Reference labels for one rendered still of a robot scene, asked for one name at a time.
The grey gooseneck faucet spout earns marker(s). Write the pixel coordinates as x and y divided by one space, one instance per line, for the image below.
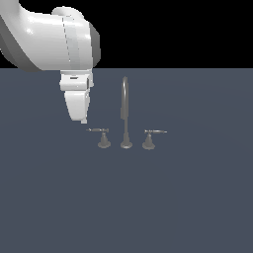
125 108

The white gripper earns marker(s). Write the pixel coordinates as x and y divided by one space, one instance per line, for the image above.
76 103

